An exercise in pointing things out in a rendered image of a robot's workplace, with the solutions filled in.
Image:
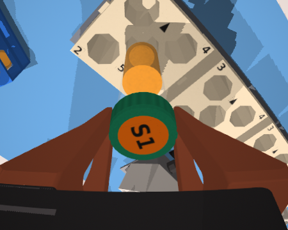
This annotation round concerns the blue bench mat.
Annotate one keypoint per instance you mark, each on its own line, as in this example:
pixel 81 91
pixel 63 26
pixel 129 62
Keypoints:
pixel 58 91

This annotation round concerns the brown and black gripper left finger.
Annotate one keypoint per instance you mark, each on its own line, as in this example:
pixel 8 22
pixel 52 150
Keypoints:
pixel 62 162

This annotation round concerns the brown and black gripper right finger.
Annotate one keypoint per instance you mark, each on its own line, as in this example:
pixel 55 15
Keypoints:
pixel 225 162

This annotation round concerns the grey button box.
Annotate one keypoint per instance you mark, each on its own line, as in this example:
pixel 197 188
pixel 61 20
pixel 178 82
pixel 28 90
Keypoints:
pixel 156 175

